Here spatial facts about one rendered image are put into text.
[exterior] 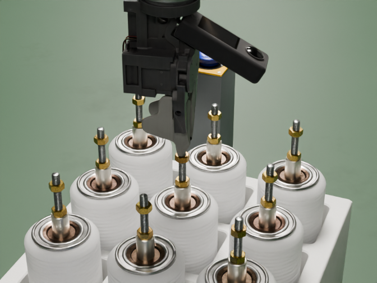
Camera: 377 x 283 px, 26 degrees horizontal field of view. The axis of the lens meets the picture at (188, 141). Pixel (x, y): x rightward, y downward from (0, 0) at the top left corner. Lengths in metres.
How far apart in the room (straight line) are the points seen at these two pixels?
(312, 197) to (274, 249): 0.13
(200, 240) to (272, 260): 0.10
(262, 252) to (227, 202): 0.17
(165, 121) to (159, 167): 0.21
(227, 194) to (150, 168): 0.12
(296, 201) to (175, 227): 0.18
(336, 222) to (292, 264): 0.16
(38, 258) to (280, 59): 1.17
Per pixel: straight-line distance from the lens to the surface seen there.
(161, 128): 1.01
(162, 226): 1.07
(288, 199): 1.12
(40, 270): 1.05
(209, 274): 0.98
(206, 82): 1.30
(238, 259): 0.95
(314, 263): 1.12
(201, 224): 1.07
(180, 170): 1.06
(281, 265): 1.06
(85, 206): 1.11
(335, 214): 1.21
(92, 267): 1.06
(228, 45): 0.94
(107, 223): 1.12
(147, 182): 1.21
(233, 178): 1.16
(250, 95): 1.89
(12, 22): 2.32
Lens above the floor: 0.89
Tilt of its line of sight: 32 degrees down
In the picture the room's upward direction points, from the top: straight up
